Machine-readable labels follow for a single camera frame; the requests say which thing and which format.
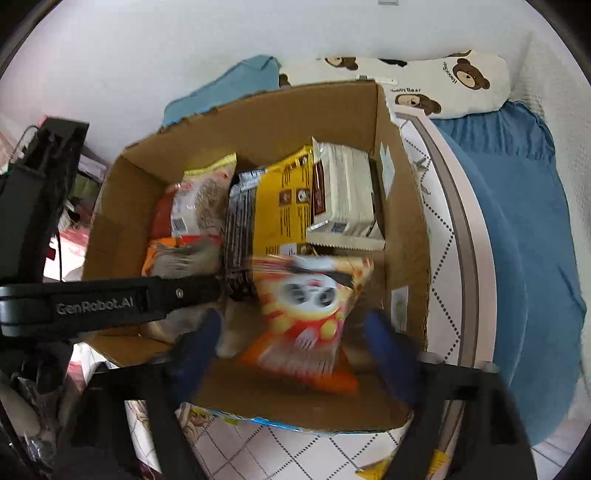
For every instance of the orange panda snack packet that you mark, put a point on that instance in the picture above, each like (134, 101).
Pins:
(304, 323)

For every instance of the blue bed sheet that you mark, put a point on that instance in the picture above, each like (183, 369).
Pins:
(517, 254)

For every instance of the cardboard box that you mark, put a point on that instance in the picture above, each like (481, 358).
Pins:
(286, 115)

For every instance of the white diamond pattern quilt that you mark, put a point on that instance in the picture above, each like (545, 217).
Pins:
(438, 230)

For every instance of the bear print pillow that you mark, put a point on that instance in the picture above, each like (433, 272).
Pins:
(494, 87)

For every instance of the white wafer packet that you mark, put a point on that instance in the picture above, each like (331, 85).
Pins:
(346, 194)

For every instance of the light blue cloth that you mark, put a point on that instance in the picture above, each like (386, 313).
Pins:
(231, 87)

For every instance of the pile of clothes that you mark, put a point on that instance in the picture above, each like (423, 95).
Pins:
(76, 258)

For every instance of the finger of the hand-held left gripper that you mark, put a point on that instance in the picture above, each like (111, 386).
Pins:
(184, 293)

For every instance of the yellow snack packet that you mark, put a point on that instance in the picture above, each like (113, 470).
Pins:
(437, 461)

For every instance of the yellow and black snack bag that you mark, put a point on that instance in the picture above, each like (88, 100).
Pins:
(277, 207)

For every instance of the clear packet with yellow edge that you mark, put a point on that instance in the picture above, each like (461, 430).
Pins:
(203, 198)

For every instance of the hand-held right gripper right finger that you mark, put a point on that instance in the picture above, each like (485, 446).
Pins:
(392, 360)

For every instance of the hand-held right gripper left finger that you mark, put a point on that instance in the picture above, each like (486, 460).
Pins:
(198, 355)

